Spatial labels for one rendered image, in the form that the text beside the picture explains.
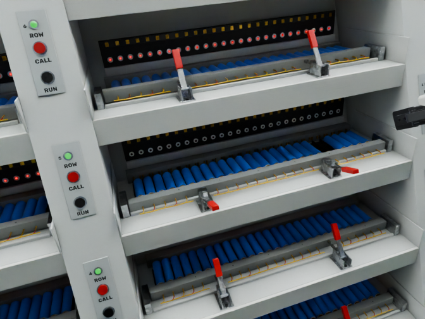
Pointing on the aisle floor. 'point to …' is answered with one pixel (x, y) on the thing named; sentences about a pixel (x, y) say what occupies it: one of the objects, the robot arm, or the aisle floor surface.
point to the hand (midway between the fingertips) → (414, 116)
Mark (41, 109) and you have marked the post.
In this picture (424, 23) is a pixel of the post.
